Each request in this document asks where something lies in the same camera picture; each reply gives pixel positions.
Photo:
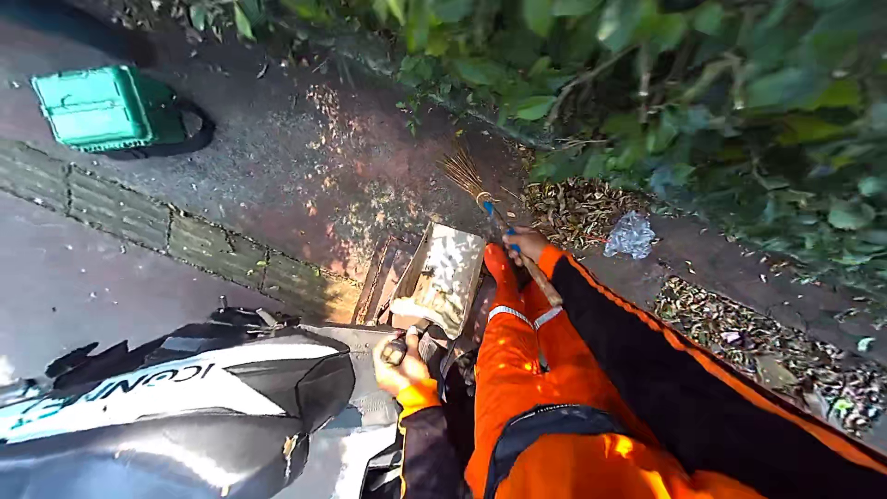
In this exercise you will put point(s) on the person's right hand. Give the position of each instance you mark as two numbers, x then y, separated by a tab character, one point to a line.
533	244

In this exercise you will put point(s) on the person's left hand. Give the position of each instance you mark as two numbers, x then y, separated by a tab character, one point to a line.
403	378

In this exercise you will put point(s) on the person's right fingers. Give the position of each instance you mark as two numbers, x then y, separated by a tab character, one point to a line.
513	247

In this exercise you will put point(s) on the person's left thumb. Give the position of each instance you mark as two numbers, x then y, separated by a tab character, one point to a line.
412	342

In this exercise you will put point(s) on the person's left fingers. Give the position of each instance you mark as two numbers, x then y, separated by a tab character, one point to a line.
380	352

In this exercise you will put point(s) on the person's right forearm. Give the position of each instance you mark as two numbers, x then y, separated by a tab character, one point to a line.
637	339

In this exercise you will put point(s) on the person's left forearm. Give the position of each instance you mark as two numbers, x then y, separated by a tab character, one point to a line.
431	450

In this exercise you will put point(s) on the pile of brown dry leaves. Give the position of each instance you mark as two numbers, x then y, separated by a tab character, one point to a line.
568	208

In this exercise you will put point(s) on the person's legs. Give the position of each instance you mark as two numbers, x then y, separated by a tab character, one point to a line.
509	346

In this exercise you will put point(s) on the white and grey motor scooter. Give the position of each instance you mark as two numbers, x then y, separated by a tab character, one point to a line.
277	402

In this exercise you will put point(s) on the clear plastic bag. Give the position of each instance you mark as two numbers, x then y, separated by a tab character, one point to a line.
630	235

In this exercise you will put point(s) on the green leafy hedge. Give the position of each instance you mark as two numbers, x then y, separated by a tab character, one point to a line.
623	90

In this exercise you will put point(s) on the person's body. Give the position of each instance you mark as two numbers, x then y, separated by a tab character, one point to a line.
582	457

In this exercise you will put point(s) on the row of curb stones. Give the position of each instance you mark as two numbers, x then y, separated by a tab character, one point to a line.
201	239

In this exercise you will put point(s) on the pile of leaves and litter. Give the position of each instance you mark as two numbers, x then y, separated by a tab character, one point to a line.
769	346

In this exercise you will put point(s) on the rusty brown metal frame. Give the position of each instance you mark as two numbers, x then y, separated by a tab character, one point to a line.
382	277

